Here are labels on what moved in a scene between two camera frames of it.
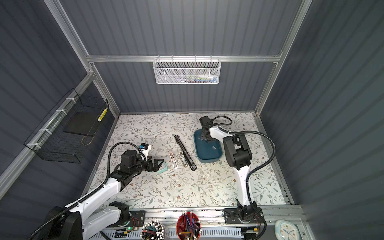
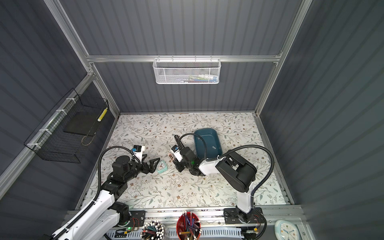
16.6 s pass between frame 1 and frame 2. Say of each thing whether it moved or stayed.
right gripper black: moved
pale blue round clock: stayed
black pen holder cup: stayed
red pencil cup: stayed
